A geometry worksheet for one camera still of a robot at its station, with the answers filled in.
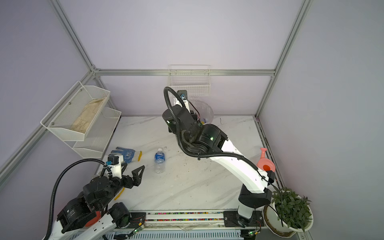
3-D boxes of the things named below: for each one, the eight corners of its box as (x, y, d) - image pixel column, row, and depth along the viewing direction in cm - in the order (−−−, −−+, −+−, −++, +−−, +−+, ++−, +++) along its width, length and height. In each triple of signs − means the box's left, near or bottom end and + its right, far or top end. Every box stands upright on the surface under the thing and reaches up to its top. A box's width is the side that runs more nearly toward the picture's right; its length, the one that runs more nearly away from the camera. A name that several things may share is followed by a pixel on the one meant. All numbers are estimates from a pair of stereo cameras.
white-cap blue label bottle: (155, 174, 91) (153, 170, 87) (156, 152, 101) (154, 148, 97) (165, 173, 91) (163, 169, 87) (165, 151, 101) (164, 147, 97)
